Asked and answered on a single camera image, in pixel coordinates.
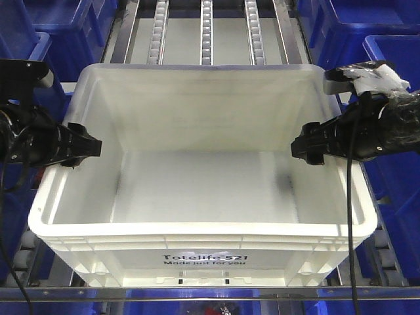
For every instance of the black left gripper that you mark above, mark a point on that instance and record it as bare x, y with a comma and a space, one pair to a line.
34, 138

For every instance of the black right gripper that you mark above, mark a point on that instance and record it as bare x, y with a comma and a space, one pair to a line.
357, 131

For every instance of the white plastic tote bin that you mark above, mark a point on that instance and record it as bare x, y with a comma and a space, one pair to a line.
196, 184

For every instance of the blue bin far left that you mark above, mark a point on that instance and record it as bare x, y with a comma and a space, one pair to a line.
80, 182

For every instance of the blue bin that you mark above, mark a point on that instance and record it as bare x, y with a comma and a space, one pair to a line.
339, 33
80, 182

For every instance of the blue bin far right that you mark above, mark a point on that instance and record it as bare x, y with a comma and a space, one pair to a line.
339, 33

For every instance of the right roller track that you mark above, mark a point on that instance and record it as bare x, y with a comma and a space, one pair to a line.
254, 33

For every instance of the roller track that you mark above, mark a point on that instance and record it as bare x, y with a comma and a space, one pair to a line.
206, 36
254, 33
157, 41

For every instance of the left roller track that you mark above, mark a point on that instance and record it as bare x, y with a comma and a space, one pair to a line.
157, 41

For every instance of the middle roller track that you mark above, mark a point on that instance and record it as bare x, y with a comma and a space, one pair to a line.
206, 36

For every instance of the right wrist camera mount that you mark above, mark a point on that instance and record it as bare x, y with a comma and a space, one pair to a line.
376, 76

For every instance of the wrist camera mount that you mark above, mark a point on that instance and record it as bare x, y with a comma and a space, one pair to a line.
20, 77
376, 76

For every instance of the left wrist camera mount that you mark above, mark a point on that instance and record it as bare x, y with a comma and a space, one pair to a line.
20, 77

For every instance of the metal shelf front rail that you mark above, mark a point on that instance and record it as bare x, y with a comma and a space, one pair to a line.
117, 294

